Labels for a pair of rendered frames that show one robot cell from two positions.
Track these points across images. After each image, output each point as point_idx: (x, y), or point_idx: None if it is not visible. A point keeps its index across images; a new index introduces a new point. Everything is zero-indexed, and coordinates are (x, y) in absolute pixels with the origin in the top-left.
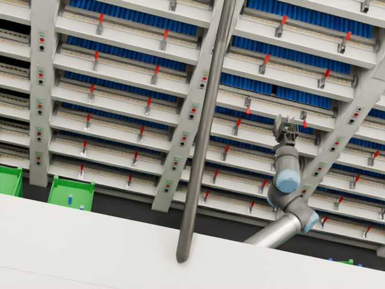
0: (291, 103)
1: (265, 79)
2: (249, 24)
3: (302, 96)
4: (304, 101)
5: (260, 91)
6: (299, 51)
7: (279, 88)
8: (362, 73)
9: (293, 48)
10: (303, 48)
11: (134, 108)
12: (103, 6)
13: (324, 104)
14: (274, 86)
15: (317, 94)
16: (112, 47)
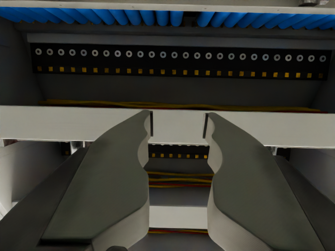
0: (121, 6)
1: (255, 132)
2: None
3: (94, 13)
4: (78, 10)
5: (246, 13)
6: (182, 207)
7: (174, 21)
8: (15, 157)
9: (199, 211)
10: (178, 220)
11: None
12: None
13: (7, 11)
14: (190, 12)
15: (54, 21)
16: None
